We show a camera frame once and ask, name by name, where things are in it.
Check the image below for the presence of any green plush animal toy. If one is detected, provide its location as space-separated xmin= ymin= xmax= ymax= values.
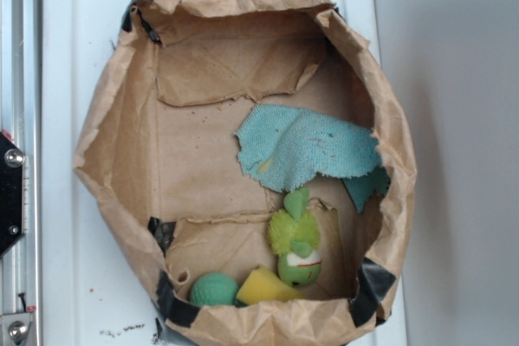
xmin=267 ymin=187 xmax=322 ymax=287

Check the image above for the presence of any teal terry cloth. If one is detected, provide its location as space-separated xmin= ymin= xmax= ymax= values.
xmin=236 ymin=105 xmax=391 ymax=212

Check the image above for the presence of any brown paper bag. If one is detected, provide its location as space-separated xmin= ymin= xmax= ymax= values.
xmin=74 ymin=0 xmax=417 ymax=345

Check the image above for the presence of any yellow sponge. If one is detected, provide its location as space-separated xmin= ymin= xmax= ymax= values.
xmin=235 ymin=266 xmax=305 ymax=306

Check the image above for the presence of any green dimpled ball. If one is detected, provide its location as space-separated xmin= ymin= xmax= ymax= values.
xmin=189 ymin=272 xmax=239 ymax=306

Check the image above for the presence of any black metal bracket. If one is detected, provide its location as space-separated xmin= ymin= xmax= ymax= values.
xmin=0 ymin=130 xmax=26 ymax=258

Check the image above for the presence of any aluminium frame rail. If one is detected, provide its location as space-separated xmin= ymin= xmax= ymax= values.
xmin=1 ymin=0 xmax=43 ymax=345

